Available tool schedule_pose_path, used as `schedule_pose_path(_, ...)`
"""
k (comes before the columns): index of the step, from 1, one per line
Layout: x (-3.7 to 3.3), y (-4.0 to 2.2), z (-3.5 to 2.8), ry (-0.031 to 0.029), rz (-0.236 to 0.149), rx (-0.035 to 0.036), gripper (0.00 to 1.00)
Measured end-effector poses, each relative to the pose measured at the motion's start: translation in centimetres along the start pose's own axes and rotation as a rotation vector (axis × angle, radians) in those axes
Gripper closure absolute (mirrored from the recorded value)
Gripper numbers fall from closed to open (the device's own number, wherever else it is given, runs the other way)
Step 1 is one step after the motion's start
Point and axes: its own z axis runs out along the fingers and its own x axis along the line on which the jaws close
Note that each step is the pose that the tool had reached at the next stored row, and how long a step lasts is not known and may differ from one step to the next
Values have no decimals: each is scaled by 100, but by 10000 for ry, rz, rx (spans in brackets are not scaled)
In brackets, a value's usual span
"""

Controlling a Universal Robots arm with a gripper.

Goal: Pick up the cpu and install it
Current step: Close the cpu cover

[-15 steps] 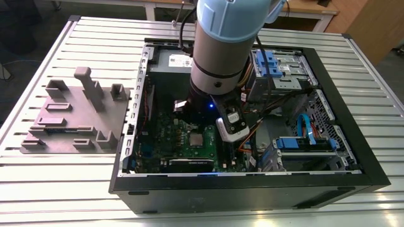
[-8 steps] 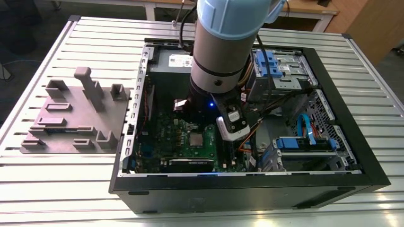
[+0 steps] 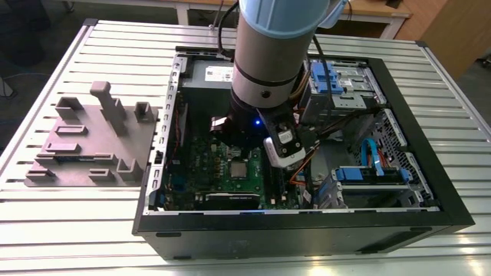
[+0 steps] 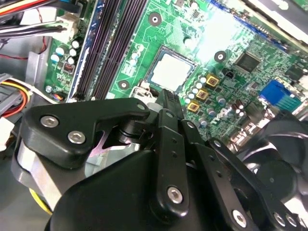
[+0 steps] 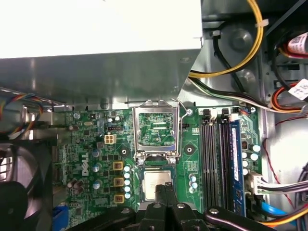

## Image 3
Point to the grey parts rack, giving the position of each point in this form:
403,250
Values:
99,149

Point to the grey power supply unit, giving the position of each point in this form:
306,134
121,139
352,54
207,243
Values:
203,100

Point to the blue VGA port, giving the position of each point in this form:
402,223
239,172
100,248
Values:
163,200

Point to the black PC case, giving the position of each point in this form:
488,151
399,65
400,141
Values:
268,238

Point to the green motherboard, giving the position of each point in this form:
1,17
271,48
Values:
195,168

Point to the metal drive cage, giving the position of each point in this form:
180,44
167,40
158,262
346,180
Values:
352,103

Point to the hard disk in blue carrier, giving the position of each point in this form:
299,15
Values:
351,174

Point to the black graphics card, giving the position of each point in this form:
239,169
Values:
230,201

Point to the dark RAM stick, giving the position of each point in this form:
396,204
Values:
75,158

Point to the silver CPU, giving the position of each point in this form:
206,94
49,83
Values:
238,169

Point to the blue plastic drive carrier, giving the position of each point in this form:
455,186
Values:
334,87
318,72

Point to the dark wrist camera box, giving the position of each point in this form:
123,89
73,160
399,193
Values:
219,124

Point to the wooden desk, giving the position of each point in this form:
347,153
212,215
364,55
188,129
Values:
379,13

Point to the brown wooden cabinet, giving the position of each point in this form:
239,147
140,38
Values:
452,28

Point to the metal disk bay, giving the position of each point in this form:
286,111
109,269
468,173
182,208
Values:
375,187

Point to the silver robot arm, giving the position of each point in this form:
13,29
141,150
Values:
268,57

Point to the black RAM slot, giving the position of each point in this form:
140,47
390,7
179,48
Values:
268,184
278,184
272,184

